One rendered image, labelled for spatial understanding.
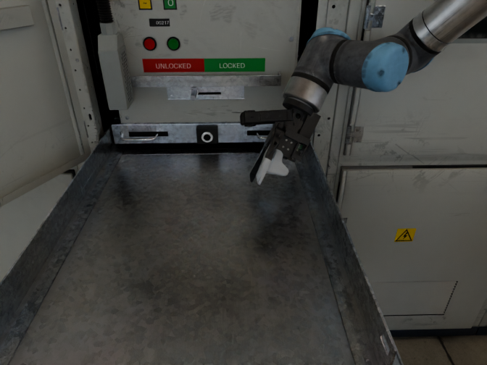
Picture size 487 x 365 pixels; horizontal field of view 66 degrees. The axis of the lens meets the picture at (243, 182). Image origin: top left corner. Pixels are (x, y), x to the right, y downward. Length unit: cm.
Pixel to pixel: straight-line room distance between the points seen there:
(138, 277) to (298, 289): 28
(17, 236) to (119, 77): 67
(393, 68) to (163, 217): 55
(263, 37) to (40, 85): 56
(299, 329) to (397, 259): 84
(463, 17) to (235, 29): 50
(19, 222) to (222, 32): 84
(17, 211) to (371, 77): 107
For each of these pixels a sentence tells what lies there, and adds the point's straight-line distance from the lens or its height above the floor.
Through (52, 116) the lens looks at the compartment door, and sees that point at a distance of 109.
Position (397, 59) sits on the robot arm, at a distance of 80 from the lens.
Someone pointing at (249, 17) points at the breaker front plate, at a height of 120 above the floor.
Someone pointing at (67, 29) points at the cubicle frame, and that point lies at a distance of 106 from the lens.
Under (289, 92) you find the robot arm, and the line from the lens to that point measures 83.
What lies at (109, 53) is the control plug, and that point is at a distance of 96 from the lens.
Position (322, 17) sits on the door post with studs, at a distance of 100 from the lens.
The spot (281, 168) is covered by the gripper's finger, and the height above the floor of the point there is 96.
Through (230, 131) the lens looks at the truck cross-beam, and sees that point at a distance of 109.
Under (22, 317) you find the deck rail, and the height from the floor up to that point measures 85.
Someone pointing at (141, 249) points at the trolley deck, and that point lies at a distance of 77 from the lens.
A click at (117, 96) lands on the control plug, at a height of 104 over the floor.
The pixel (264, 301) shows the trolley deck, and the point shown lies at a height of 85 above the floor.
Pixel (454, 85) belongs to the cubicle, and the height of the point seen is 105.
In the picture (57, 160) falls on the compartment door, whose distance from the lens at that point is 113.
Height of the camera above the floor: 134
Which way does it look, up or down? 32 degrees down
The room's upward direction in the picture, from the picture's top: straight up
